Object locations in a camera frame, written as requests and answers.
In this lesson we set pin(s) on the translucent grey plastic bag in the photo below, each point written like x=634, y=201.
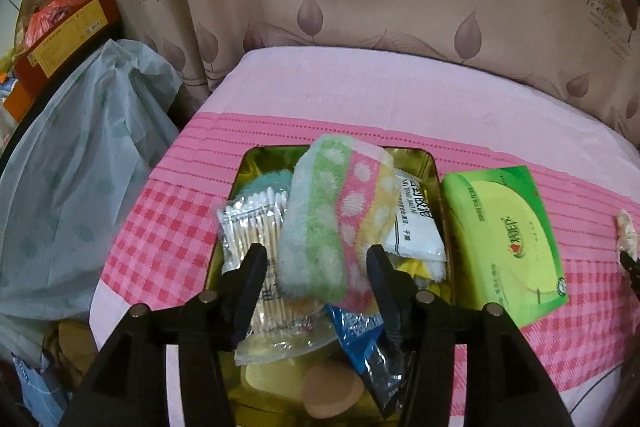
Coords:
x=75, y=182

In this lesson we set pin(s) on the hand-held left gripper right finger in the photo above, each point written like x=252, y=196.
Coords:
x=387, y=287

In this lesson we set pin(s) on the brown paper bag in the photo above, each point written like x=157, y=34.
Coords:
x=75, y=352

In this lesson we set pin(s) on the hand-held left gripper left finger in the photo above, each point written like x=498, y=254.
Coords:
x=245, y=287

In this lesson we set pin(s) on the dotted striped towel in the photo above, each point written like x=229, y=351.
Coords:
x=320, y=217

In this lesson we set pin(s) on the yellow plush toy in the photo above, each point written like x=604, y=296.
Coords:
x=425, y=269

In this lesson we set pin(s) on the beige makeup sponge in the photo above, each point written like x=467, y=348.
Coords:
x=332, y=389

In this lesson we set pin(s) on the red plastic bag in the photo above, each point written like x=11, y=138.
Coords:
x=47, y=19

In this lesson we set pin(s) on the teal fluffy puff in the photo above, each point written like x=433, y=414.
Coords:
x=265, y=184

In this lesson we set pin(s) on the blue and black packet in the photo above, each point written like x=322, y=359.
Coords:
x=360, y=337

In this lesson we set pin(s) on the beige leaf print curtain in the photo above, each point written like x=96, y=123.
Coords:
x=375, y=7

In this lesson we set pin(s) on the orange box with yellow label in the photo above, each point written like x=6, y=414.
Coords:
x=65, y=37

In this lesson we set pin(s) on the cream fluffy item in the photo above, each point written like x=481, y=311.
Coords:
x=627, y=232

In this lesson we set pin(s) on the gold tin box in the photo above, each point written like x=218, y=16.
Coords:
x=252, y=167

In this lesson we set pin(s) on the blue bag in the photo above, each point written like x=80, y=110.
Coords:
x=37, y=394

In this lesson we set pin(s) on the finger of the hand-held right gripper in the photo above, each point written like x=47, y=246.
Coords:
x=632, y=272

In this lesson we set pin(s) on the small orange box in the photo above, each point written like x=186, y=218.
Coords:
x=15, y=102

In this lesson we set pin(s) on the green tissue pack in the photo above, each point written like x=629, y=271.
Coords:
x=500, y=247

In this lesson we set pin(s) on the white printed sachet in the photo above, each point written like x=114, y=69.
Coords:
x=417, y=222

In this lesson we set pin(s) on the pink checked cloth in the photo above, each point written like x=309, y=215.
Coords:
x=350, y=92

